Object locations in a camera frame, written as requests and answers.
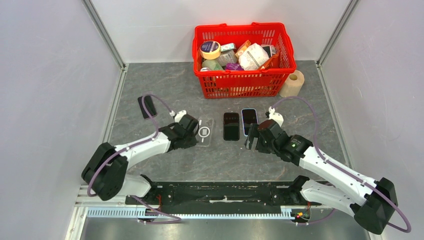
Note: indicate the purple small package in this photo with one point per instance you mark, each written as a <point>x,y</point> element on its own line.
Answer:
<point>233,67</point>

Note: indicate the clear magsafe phone case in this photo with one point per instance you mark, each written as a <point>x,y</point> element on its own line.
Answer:
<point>205,132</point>

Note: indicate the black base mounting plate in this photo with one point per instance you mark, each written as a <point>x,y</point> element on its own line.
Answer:
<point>224,197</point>

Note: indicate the teal small box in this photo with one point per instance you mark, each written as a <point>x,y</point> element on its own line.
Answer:
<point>227,47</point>

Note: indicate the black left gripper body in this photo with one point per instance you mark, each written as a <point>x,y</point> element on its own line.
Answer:
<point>190,140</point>

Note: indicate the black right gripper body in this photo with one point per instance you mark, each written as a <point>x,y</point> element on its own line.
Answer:
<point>265,147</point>

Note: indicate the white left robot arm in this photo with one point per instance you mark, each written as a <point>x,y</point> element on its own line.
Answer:
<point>106,172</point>

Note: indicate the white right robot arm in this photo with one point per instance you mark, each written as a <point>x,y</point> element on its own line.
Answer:
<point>370,202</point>

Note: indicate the black smartphone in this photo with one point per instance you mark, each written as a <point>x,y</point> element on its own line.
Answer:
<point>249,116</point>
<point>231,126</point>
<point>147,107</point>

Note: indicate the white crumpled paper bag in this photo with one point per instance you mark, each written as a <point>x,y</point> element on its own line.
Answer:
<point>253,58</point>

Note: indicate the green pale bottle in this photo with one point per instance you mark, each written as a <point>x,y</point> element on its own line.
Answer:
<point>212,64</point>

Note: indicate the orange small box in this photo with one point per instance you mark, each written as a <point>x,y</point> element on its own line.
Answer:
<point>242,48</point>

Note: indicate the grey wrapped packet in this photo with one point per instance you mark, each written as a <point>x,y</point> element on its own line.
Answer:
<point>227,57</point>

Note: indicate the dark round jar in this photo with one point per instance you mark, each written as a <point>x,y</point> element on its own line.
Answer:
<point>270,49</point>

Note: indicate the masking tape roll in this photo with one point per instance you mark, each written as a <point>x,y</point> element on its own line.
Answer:
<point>210,50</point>

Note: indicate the beige paper roll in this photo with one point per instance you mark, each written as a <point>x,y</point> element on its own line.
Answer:
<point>292,85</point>

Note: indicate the red plastic shopping basket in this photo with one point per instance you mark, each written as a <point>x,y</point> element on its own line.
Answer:
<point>264,82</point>

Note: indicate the light blue phone case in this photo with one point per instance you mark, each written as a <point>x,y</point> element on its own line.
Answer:
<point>245,130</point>

